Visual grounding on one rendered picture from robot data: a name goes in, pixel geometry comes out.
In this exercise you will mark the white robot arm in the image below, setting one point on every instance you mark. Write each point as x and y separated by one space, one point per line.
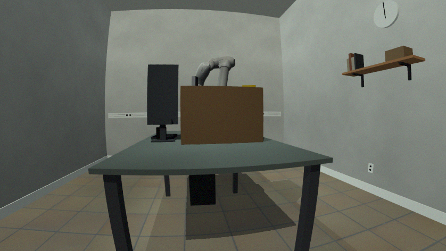
223 63

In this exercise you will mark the brown wooden chest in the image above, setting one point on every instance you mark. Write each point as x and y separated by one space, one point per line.
221 114

